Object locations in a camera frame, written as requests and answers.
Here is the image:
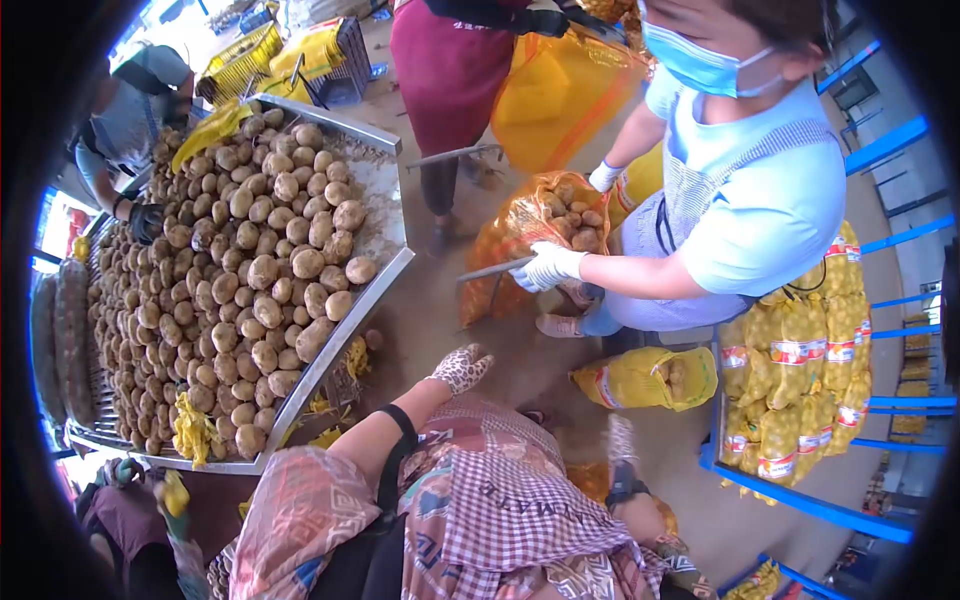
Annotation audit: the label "yellow plastic crate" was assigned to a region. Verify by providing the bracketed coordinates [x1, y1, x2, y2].
[195, 20, 285, 107]

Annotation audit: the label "orange mesh bag of potatoes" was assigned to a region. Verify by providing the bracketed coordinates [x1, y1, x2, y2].
[458, 170, 613, 328]

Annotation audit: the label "person's left fingers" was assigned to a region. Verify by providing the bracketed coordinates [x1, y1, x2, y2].
[450, 343, 496, 382]

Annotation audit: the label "stack of yellow potato bags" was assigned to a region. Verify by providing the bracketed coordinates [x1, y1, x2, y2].
[717, 220, 874, 506]

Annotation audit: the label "grey metal rod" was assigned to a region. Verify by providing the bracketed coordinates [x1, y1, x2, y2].
[456, 255, 538, 285]

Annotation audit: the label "metal sorting table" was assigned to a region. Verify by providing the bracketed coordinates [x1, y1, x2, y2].
[63, 93, 416, 477]

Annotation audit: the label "person's body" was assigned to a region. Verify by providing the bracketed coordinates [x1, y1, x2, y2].
[208, 393, 676, 600]

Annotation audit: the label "brown cylindrical rollers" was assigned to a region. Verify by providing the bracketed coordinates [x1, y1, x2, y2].
[30, 258, 97, 430]

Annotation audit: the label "empty yellow mesh bag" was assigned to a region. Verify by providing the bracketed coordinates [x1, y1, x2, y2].
[170, 99, 256, 175]

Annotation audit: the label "pile of potatoes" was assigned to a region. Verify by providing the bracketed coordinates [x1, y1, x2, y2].
[86, 108, 378, 461]

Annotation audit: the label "dark crate with yellow sacks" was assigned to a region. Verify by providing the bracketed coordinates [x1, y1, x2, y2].
[258, 15, 374, 111]

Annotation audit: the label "blue metal rack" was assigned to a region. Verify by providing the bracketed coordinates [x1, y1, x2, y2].
[697, 39, 960, 546]

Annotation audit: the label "crumpled yellow mesh scrap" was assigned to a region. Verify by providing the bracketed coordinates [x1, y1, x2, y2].
[172, 391, 220, 471]

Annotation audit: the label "large yellow mesh sack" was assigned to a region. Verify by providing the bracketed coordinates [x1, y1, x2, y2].
[490, 26, 651, 175]

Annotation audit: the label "person's left hand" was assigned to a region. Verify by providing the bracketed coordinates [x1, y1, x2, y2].
[427, 343, 496, 396]

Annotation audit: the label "person's right hand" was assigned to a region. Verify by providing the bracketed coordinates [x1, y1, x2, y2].
[604, 413, 641, 468]

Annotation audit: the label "small yellow potato bag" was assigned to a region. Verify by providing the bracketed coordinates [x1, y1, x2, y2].
[570, 345, 720, 413]

